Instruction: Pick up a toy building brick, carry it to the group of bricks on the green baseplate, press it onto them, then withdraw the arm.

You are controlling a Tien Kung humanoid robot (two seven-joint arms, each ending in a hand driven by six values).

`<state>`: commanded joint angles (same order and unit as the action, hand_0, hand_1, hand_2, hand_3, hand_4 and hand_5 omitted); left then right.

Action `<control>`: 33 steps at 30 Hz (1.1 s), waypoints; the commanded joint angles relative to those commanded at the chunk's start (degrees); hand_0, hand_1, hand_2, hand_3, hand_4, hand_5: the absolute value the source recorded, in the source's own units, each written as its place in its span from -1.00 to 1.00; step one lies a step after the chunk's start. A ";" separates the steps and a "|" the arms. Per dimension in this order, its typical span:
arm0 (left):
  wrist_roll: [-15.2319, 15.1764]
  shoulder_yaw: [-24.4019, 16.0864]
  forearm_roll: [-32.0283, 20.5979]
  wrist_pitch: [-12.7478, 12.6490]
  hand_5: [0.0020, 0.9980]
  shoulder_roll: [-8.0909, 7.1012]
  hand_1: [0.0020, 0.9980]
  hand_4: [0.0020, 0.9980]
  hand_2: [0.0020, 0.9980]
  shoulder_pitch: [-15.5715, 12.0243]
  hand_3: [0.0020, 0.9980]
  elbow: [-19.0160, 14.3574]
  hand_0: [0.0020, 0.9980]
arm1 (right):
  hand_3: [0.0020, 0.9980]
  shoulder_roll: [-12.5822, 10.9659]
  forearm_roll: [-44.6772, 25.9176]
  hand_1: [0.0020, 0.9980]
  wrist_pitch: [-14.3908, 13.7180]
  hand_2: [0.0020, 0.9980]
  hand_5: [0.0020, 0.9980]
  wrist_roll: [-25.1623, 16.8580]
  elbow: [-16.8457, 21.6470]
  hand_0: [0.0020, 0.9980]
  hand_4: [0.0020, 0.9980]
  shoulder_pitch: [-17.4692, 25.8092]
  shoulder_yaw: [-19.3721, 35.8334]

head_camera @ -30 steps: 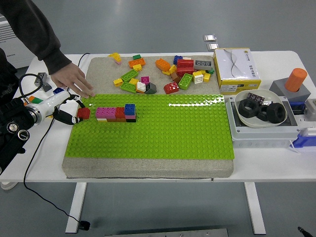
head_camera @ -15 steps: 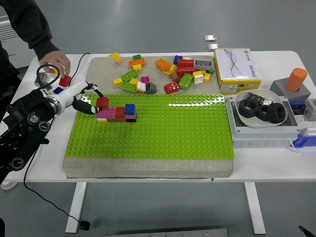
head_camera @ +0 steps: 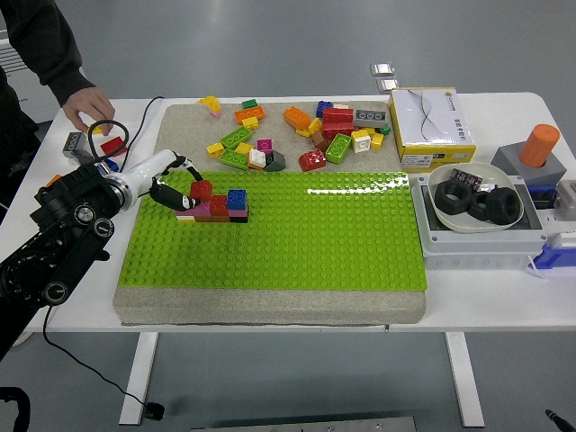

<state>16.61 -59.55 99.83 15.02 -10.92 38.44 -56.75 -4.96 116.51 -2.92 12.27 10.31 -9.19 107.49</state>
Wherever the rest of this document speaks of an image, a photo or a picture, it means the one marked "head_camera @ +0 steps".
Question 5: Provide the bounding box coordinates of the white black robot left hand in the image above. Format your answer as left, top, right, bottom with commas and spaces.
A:
123, 148, 204, 212

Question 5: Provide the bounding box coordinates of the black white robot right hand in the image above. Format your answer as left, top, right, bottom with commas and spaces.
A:
544, 408, 569, 428

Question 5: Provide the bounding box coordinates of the person's left hand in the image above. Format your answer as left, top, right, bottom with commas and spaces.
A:
61, 85, 116, 136

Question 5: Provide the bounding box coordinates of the red square brick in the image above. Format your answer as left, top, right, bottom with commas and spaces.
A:
188, 179, 214, 203
99, 137, 128, 158
209, 194, 230, 219

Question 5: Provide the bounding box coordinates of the grey three-hole brick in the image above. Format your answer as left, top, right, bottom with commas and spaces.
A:
61, 132, 87, 158
354, 108, 389, 130

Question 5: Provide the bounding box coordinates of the long pink brick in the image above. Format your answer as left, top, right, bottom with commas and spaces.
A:
175, 201, 212, 221

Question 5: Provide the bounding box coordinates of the long lime green brick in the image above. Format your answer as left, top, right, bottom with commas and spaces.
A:
324, 132, 353, 166
219, 125, 254, 150
218, 148, 251, 171

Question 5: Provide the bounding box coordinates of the yellow pink slope brick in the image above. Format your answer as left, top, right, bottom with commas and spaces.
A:
196, 95, 223, 119

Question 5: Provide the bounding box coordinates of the long orange brick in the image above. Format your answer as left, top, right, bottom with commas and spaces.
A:
233, 106, 266, 126

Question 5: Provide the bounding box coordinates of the black grey slope brick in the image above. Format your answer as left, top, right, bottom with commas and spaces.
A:
263, 149, 287, 174

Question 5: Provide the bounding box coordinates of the green studded baseplate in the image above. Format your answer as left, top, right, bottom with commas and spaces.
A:
117, 169, 428, 292

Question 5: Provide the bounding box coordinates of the red curved brick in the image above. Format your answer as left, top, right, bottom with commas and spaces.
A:
298, 149, 329, 173

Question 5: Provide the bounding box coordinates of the large red brick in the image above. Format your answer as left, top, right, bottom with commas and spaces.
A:
321, 106, 356, 140

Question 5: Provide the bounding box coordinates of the white brick with yellow top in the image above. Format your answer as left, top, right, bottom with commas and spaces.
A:
350, 129, 372, 155

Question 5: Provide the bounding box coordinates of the grey-brown foam mat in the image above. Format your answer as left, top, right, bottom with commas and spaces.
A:
111, 101, 428, 326

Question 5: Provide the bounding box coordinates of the white panel heater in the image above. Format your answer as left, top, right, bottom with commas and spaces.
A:
0, 29, 67, 122

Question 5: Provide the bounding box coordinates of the person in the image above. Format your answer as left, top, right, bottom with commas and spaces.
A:
0, 67, 41, 226

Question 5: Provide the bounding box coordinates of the white table leg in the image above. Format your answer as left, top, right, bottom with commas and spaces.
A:
117, 331, 159, 427
443, 331, 486, 428

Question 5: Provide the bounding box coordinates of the white zip tie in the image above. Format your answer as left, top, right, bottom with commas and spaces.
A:
524, 256, 550, 281

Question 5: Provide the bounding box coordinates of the blue white plastic block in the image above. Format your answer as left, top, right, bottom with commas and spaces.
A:
528, 231, 576, 271

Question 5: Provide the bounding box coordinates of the grey junction box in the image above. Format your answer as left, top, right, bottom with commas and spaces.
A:
409, 173, 548, 271

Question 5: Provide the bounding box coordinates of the white bowl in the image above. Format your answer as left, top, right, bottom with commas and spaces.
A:
426, 162, 527, 234

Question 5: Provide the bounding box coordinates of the large black hex nut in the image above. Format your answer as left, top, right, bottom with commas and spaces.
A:
485, 186, 523, 225
434, 181, 474, 217

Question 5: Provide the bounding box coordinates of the small black hex nut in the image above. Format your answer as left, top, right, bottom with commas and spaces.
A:
467, 191, 492, 221

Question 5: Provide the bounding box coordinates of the grey metal connector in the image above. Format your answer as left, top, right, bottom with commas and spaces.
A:
553, 179, 576, 211

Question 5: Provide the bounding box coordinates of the grey metal plate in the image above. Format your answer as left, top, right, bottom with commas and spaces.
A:
191, 416, 418, 432

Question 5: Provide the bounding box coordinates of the purple circuit board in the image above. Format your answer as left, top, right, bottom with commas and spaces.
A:
448, 168, 483, 190

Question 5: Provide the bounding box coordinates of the grey block with hole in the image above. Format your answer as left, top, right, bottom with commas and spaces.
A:
490, 143, 568, 186

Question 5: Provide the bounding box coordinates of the orange cylinder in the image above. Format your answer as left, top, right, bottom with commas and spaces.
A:
518, 123, 562, 170

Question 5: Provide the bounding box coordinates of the white yellow cardboard box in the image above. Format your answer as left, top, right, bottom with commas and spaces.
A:
387, 86, 477, 171

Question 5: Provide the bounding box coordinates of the black robot hand cable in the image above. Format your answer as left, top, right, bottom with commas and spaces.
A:
87, 119, 131, 175

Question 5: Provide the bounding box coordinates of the black power cord with plug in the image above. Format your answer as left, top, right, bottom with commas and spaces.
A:
41, 94, 167, 421

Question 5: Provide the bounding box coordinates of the black cable loop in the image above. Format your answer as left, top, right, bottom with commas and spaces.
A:
0, 385, 32, 432

